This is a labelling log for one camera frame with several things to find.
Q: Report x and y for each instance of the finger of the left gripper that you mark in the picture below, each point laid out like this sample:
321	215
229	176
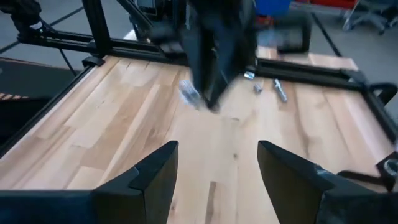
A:
199	68
227	81

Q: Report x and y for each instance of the office chair base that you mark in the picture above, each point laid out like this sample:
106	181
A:
367	15

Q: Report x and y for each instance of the black aluminium table frame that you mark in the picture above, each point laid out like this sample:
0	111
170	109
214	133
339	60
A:
124	49

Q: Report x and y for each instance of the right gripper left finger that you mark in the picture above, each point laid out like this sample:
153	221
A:
77	208

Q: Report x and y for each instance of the long chrome socket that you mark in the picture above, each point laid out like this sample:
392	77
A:
280	90
190	93

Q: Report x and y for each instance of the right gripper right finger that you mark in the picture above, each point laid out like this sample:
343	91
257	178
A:
311	199

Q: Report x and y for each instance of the small chrome socket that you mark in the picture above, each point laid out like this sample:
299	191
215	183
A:
249	75
257	89

